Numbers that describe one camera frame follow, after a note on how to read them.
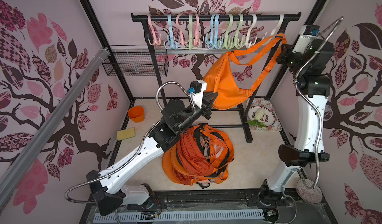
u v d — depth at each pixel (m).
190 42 0.62
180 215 0.70
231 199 0.75
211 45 0.62
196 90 0.46
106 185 0.38
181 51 1.30
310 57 0.43
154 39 0.61
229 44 0.61
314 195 0.74
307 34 0.48
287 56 0.55
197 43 0.62
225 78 0.57
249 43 0.60
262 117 1.06
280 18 0.55
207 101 0.50
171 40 0.62
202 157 0.76
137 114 1.08
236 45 0.63
